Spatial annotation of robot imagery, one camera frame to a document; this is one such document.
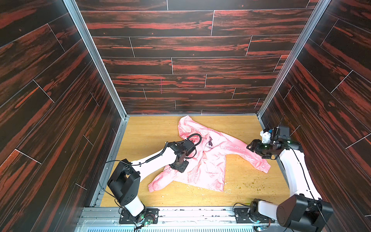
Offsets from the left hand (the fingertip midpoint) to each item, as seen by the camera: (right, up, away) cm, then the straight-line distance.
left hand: (181, 167), depth 84 cm
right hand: (+42, +11, -3) cm, 44 cm away
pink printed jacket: (+16, -3, +6) cm, 17 cm away
